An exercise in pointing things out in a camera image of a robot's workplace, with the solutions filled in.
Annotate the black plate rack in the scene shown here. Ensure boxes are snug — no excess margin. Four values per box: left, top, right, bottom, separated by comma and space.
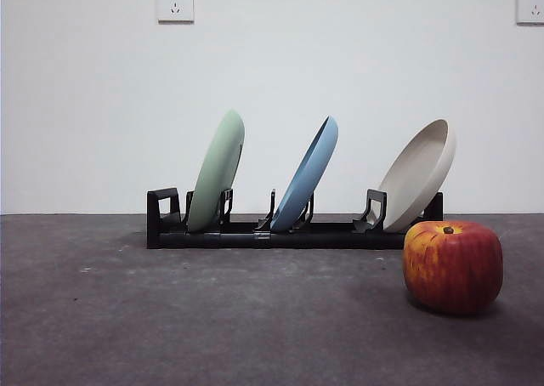
146, 186, 445, 250

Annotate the blue plate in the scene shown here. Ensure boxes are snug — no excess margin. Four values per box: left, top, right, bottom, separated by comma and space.
269, 115, 340, 233

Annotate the white wall socket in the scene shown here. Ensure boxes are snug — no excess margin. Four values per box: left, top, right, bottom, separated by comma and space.
515, 0, 544, 26
157, 0, 196, 25

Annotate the green plate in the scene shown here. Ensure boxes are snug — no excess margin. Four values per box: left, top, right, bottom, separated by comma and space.
186, 108, 247, 233

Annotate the beige plate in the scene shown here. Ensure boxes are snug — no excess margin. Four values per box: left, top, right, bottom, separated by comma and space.
376, 118, 457, 233

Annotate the red yellow apple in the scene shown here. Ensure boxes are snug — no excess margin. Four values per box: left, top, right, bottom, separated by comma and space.
402, 220, 505, 317

